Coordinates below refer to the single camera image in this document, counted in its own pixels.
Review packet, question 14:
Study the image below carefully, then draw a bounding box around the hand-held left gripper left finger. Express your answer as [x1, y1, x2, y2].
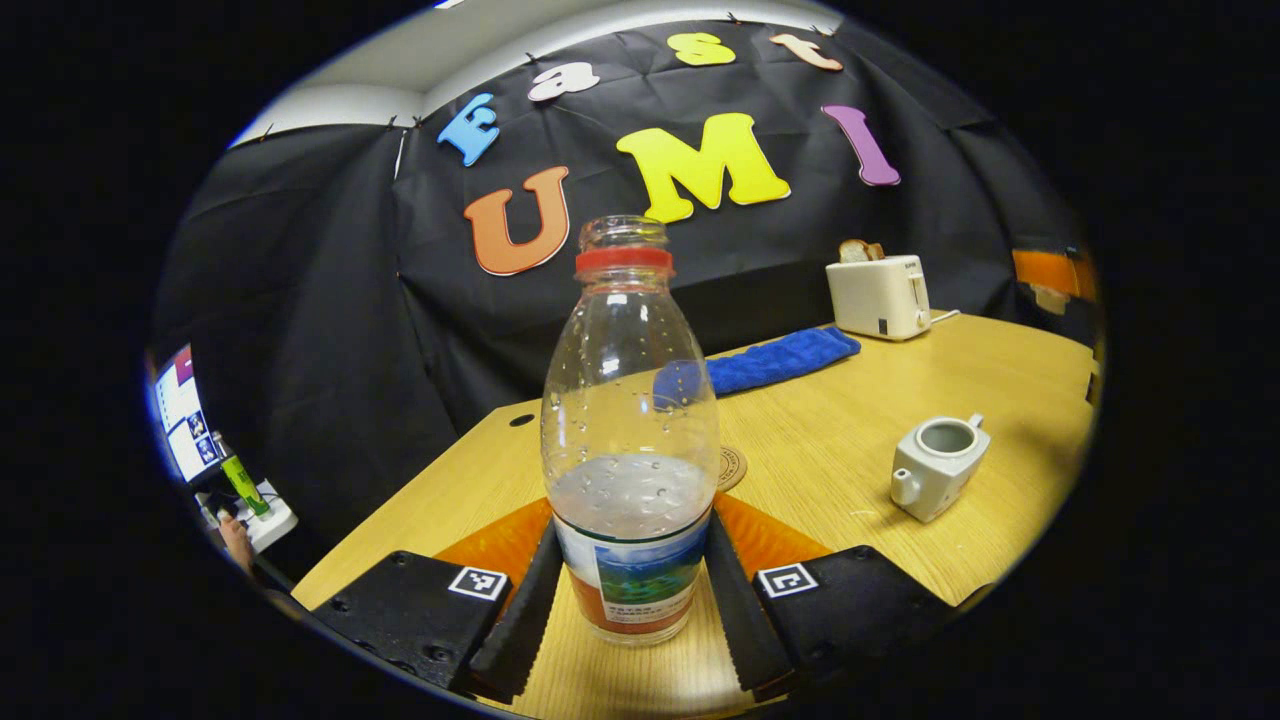
[305, 497, 563, 701]

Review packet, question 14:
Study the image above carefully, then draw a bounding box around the blue folded towel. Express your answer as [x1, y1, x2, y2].
[655, 326, 862, 409]

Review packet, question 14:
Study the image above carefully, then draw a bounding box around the black backdrop cloth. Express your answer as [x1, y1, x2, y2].
[150, 20, 1096, 561]

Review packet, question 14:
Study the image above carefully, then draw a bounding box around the clear plastic water bottle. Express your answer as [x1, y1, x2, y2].
[540, 215, 721, 646]

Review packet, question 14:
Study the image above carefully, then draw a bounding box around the white toaster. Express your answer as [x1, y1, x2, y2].
[826, 255, 933, 342]

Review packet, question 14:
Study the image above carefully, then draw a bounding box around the green bottle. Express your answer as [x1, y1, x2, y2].
[218, 438, 271, 518]

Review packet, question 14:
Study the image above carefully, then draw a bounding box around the grey teacup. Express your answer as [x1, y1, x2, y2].
[890, 413, 991, 523]

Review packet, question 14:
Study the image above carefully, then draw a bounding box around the computer monitor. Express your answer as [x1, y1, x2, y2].
[150, 343, 223, 483]

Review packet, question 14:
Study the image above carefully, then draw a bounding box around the white side table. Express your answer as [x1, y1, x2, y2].
[195, 478, 299, 554]

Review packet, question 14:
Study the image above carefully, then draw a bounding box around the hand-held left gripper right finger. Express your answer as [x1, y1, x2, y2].
[703, 492, 961, 701]

